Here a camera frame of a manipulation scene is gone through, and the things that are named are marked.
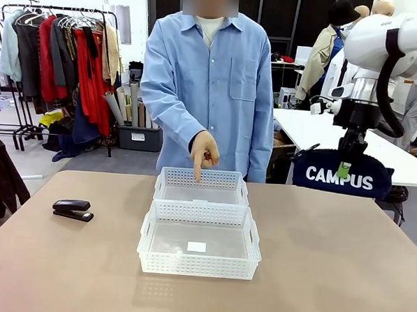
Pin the red hanging dress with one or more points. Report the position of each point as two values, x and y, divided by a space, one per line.
92 97

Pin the cardboard tube roll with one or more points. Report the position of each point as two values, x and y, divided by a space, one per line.
134 103
113 109
122 102

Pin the person's right hand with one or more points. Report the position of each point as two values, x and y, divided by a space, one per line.
205 149

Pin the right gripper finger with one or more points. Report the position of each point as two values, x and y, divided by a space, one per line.
344 169
361 143

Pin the dark blue denim cloth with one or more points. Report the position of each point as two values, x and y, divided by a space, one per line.
84 132

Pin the mint light jacket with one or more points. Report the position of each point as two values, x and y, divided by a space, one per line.
9 47

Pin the person in blue shirt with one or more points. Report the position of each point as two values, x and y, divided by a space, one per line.
232 112

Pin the black hat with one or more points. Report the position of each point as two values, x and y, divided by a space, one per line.
342 12

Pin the mannequin with beige coat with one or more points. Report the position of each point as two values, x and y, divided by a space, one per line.
318 64

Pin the black clothes rack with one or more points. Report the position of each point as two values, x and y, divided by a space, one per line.
108 145

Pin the white work table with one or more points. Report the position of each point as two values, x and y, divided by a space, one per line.
307 129

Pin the white square sticker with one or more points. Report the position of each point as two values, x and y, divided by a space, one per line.
200 200
196 247

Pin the dark grey hanging garment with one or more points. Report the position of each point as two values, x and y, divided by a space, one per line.
28 55

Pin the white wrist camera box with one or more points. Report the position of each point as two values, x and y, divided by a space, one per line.
339 90

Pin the person's left forearm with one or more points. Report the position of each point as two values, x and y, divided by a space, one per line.
261 145

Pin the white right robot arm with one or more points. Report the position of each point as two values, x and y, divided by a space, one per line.
368 42

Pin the red hanging jacket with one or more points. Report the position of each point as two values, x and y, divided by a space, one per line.
47 63

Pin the white perforated plastic basket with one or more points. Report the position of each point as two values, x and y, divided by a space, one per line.
195 267
172 182

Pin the yellow fabric bundle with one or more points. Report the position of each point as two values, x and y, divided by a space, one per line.
51 119

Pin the beige hanging garment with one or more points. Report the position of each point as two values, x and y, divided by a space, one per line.
112 53

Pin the black chair with wheels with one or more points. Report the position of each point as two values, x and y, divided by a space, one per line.
397 197

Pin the dark brown jacket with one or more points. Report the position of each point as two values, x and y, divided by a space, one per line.
1 173

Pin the grey hanging jacket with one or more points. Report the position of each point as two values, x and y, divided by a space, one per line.
61 54

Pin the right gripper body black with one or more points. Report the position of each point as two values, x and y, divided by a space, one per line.
354 114

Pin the person's right forearm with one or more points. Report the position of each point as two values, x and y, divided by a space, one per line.
172 115

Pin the black stapler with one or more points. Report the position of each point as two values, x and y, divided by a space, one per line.
71 204

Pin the grey storage bin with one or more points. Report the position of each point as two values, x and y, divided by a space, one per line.
139 143

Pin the bare mannequin head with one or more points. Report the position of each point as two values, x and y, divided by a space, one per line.
363 12
383 7

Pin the navy Campus pencil case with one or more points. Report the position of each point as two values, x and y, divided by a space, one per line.
320 162

